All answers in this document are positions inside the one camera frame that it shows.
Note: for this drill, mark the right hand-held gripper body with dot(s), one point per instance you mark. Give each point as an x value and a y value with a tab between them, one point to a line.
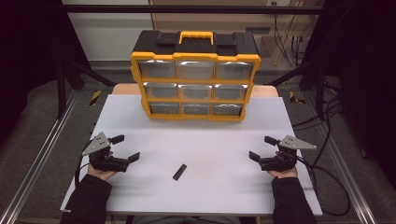
280	163

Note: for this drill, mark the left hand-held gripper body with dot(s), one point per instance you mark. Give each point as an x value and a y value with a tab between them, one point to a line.
106	163

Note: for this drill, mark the small black bar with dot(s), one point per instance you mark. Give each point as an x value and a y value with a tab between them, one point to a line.
180	172

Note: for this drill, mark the clear plastic drawer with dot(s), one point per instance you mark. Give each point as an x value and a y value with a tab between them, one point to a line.
195	71

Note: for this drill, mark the yellow black organizer cabinet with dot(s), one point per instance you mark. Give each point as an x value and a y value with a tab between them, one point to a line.
155	40

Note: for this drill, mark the person's right hand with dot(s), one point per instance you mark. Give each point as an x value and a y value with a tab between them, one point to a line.
285	174

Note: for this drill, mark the person's left hand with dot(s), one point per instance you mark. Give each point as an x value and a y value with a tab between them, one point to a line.
101	174

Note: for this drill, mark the wooden table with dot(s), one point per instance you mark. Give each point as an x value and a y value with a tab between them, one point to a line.
127	89

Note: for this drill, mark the white table board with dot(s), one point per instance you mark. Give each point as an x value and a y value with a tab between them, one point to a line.
202	146

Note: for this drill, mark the black metal stand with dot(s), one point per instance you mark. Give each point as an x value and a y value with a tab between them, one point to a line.
61	90
319	90

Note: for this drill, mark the grid of clear organizer drawers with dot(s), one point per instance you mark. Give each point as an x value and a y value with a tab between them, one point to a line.
157	69

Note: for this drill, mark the grey power strip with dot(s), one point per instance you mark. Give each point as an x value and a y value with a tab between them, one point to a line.
257	30

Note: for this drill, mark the black curtain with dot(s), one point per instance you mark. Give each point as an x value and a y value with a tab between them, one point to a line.
31	62
364	77

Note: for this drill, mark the black horizontal crossbar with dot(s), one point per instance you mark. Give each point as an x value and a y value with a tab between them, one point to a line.
186	9

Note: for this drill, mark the aluminium floor rail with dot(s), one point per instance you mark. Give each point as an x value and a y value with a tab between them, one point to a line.
342	168
40	155

